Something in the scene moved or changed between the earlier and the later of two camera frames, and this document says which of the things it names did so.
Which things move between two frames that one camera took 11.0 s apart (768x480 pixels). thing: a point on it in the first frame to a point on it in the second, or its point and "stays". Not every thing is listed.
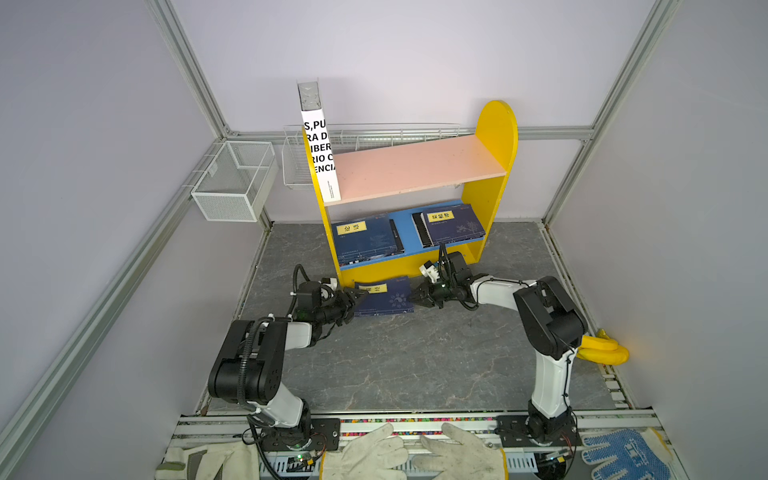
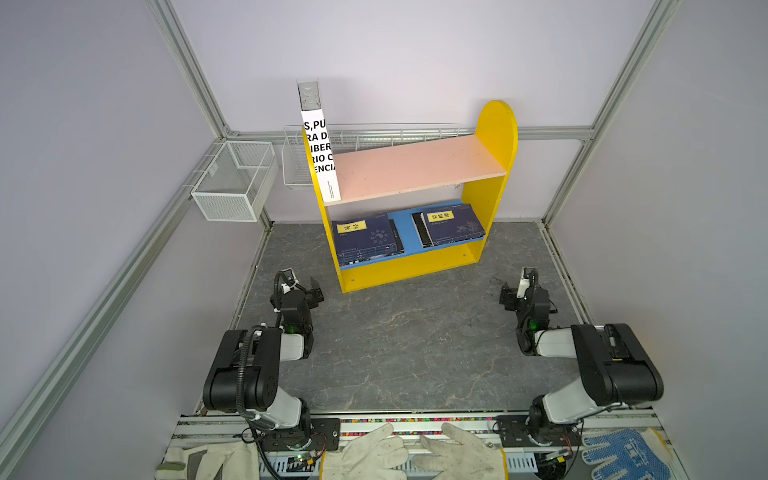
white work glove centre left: x=374 y=455 stays
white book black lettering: x=313 y=122 stays
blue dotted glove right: x=639 y=453 stays
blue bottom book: x=366 y=239 stays
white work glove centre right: x=464 y=459 stays
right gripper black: x=425 y=291 to x=509 y=297
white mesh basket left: x=237 y=183 stays
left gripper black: x=347 y=306 to x=314 y=295
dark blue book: x=385 y=297 to x=363 y=238
